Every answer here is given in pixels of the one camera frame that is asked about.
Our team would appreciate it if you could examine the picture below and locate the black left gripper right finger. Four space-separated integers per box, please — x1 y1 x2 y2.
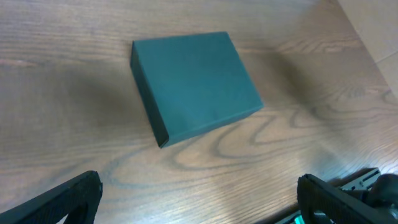
297 173 398 224

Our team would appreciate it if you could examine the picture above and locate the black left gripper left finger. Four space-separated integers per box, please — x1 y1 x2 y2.
1 170 103 224

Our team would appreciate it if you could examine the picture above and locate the dark green gift box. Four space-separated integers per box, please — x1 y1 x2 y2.
130 32 264 147

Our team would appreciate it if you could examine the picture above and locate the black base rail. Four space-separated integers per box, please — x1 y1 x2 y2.
273 167 398 224

